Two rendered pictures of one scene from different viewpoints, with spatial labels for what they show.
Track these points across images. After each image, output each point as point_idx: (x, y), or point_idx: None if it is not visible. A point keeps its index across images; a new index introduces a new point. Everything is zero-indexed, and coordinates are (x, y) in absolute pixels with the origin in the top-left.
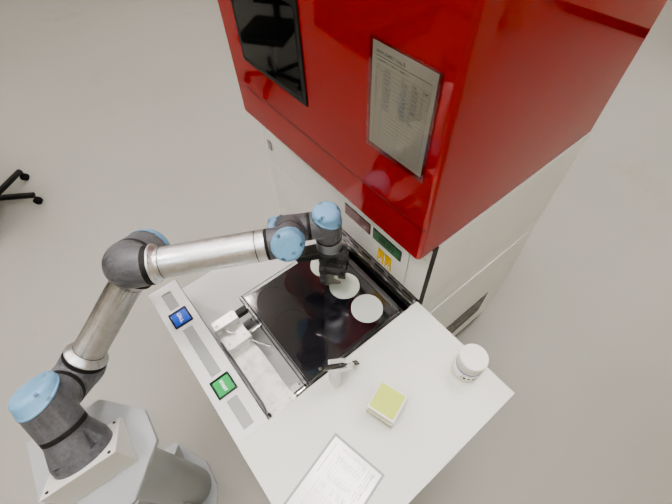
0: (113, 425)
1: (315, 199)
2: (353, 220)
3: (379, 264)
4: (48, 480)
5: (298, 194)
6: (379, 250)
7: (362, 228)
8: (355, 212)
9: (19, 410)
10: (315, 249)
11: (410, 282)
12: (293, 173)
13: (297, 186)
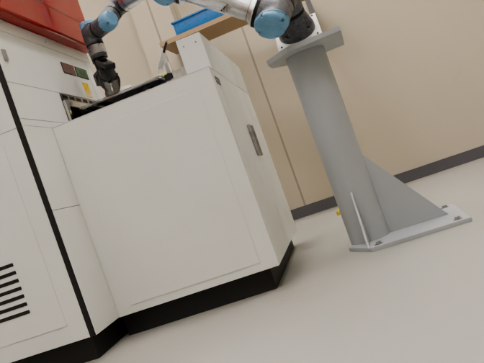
0: (281, 45)
1: (50, 85)
2: (68, 74)
3: (89, 99)
4: (316, 21)
5: (40, 98)
6: (83, 84)
7: (73, 75)
8: (66, 63)
9: None
10: (103, 60)
11: (96, 91)
12: (29, 73)
13: (37, 87)
